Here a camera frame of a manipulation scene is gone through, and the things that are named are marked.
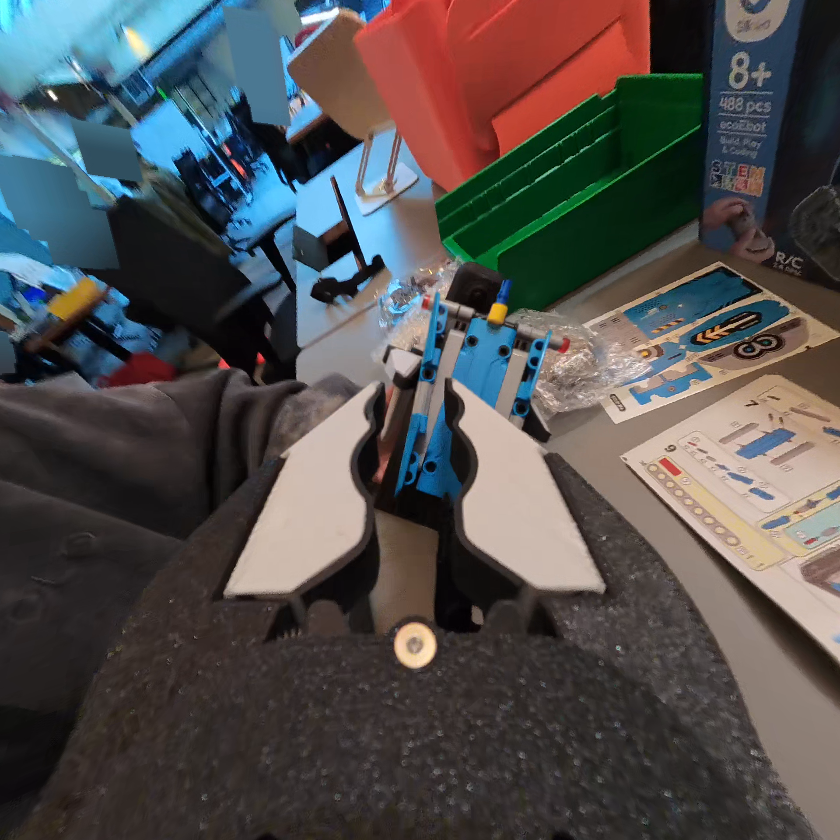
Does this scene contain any black office chair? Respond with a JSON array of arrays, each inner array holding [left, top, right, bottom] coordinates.
[[105, 197, 296, 382]]

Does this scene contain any white desk stand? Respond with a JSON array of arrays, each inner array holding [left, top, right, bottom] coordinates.
[[352, 121, 421, 217]]

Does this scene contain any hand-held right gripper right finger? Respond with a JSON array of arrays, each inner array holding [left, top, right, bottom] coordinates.
[[444, 378, 607, 620]]

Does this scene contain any blue sticker sheet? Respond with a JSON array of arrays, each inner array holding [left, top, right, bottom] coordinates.
[[582, 260, 838, 424]]

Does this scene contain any brick instruction booklet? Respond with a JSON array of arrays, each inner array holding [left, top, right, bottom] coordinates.
[[621, 374, 840, 664]]

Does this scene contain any black desk stand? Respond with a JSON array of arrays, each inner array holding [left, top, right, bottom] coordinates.
[[292, 175, 388, 309]]

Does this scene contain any grey desk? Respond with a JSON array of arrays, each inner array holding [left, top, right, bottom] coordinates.
[[289, 132, 840, 840]]

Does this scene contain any person's left forearm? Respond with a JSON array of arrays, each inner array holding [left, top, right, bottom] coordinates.
[[0, 371, 362, 526]]

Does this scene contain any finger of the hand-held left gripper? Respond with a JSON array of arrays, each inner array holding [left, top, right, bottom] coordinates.
[[385, 344, 422, 384]]

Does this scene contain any toy robot kit box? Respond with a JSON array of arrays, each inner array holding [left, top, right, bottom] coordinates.
[[699, 0, 840, 290]]

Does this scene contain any green plastic bin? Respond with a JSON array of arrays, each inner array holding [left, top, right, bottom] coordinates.
[[437, 73, 706, 274]]

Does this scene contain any crumpled clear plastic bag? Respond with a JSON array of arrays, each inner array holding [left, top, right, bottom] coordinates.
[[381, 263, 618, 414]]

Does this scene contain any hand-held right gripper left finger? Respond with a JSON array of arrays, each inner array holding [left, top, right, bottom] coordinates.
[[224, 381, 388, 618]]

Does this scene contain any grey blue toy brick assembly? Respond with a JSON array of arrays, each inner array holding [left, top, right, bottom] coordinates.
[[374, 276, 572, 513]]

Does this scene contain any tan board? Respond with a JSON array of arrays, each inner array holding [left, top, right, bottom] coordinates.
[[287, 11, 395, 139]]

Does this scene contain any orange plastic carrier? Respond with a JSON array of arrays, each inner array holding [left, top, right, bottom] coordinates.
[[352, 0, 652, 191]]

